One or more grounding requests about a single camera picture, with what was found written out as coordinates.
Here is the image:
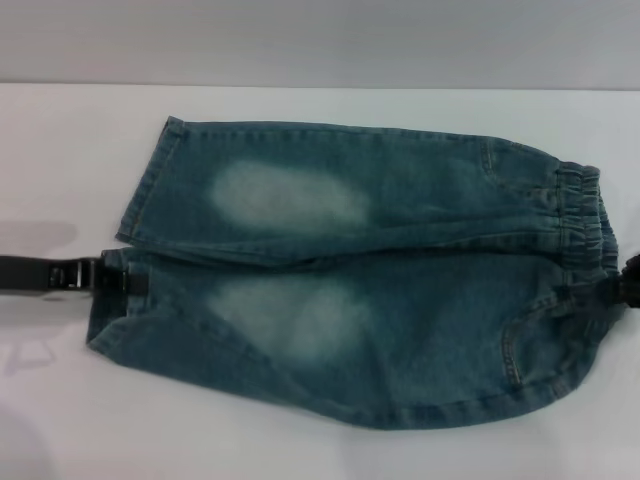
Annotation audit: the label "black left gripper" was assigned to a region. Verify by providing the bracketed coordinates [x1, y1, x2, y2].
[0, 251, 150, 304]

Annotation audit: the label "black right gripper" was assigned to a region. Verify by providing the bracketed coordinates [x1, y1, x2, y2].
[574, 252, 640, 322]

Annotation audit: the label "blue denim shorts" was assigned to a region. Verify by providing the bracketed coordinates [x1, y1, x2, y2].
[85, 115, 627, 434]

